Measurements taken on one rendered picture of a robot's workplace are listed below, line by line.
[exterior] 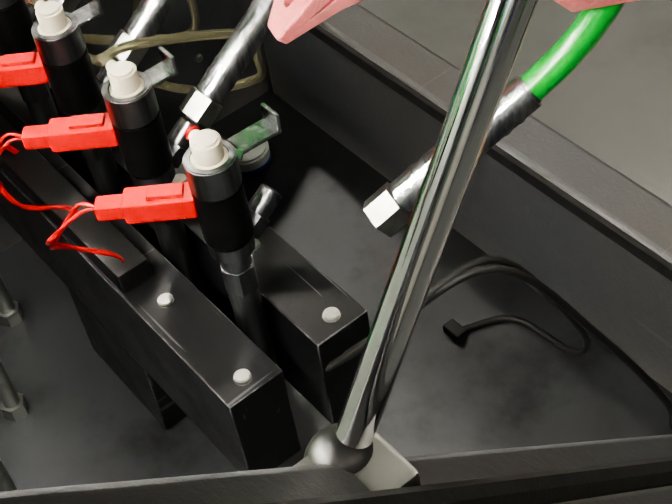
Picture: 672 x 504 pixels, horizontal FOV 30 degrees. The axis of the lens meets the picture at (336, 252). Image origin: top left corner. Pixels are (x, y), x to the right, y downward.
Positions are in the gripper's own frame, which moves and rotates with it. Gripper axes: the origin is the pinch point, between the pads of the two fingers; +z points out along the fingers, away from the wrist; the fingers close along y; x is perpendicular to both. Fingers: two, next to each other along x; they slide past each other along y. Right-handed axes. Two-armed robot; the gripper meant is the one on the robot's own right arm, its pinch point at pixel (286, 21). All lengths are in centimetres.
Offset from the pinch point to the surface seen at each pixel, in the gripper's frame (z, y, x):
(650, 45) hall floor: 7, -153, -111
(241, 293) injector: 15.5, -8.5, -0.2
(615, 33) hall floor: 10, -150, -118
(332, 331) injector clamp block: 14.3, -13.2, 2.7
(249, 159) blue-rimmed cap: 20.5, -25.3, -28.0
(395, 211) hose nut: 3.2, -5.1, 8.6
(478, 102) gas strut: -10.4, 19.5, 32.7
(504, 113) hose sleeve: -3.5, -6.0, 9.1
